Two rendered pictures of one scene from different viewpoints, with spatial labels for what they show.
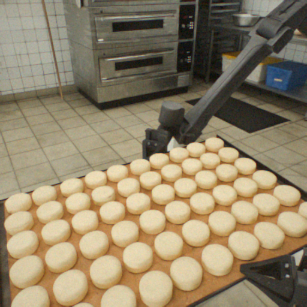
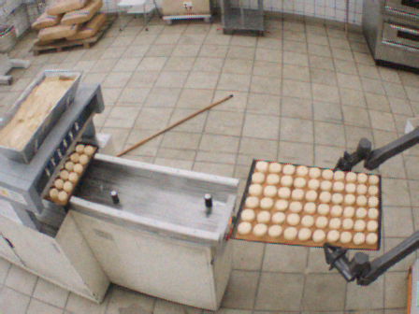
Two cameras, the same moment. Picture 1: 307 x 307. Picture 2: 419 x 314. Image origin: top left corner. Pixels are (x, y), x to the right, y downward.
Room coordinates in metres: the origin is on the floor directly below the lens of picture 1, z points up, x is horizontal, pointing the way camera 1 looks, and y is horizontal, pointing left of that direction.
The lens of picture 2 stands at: (-0.49, -0.38, 2.21)
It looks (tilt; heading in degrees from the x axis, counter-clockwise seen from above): 45 degrees down; 45
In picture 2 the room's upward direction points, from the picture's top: 5 degrees counter-clockwise
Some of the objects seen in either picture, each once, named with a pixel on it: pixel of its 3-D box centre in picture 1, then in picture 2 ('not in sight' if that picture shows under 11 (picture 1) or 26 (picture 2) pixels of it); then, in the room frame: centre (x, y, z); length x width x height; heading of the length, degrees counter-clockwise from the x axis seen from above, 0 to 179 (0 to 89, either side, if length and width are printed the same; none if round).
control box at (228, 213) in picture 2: not in sight; (225, 226); (0.29, 0.32, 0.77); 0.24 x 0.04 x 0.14; 25
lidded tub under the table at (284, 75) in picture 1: (286, 75); not in sight; (3.84, -1.81, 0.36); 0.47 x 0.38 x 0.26; 123
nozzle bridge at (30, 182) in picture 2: not in sight; (50, 153); (-0.09, 1.11, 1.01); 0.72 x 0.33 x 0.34; 25
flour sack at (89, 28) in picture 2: not in sight; (87, 25); (1.87, 4.10, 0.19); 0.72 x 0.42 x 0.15; 35
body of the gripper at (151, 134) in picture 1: (158, 142); (350, 161); (0.75, -0.02, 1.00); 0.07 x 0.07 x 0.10; 71
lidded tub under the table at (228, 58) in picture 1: (239, 62); not in sight; (4.57, -1.37, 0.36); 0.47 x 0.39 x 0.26; 119
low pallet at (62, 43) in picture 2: not in sight; (71, 35); (1.70, 4.35, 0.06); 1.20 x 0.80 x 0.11; 123
